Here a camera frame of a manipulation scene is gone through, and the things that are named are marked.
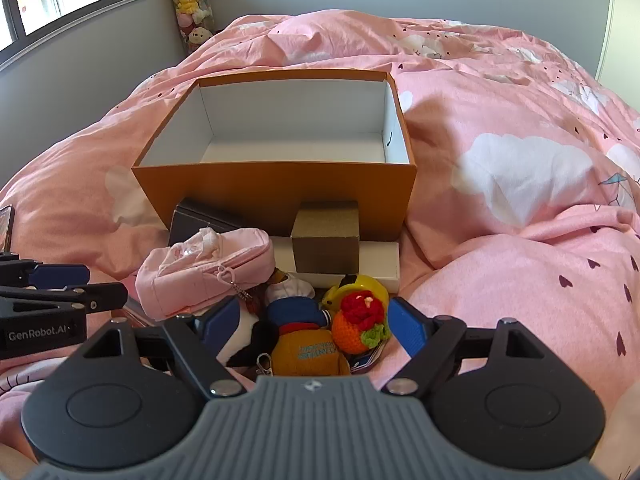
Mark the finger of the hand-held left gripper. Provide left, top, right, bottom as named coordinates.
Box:
left=0, top=282, right=129, bottom=316
left=0, top=252, right=91, bottom=290

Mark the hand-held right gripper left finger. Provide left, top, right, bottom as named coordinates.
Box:
left=82, top=296, right=247, bottom=400

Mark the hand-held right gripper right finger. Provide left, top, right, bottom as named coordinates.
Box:
left=381, top=297, right=547, bottom=397

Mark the white and black plush toy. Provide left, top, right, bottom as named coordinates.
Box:
left=217, top=309, right=281, bottom=369

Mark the orange crochet fruit toy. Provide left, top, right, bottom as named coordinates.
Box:
left=332, top=292, right=391, bottom=354

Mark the pink fabric pouch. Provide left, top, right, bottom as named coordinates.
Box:
left=135, top=227, right=277, bottom=322

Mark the yellow tape measure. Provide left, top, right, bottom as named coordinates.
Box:
left=320, top=273, right=390, bottom=312

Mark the white box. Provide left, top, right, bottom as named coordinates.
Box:
left=272, top=236, right=401, bottom=294

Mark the bear plush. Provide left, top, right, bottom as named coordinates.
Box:
left=264, top=269, right=352, bottom=377

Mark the dark card box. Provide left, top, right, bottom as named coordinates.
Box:
left=169, top=198, right=247, bottom=247

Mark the olive small cardboard box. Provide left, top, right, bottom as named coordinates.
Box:
left=291, top=200, right=361, bottom=274

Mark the orange cardboard box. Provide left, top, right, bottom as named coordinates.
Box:
left=132, top=69, right=418, bottom=242

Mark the small printed card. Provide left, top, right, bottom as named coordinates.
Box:
left=350, top=345, right=386, bottom=374

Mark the black phone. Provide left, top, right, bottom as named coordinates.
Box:
left=0, top=204, right=16, bottom=254

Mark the pink cloud print blanket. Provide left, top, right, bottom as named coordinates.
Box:
left=0, top=10, right=640, bottom=461

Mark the clear tube of plush toys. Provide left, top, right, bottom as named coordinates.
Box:
left=165, top=0, right=217, bottom=54

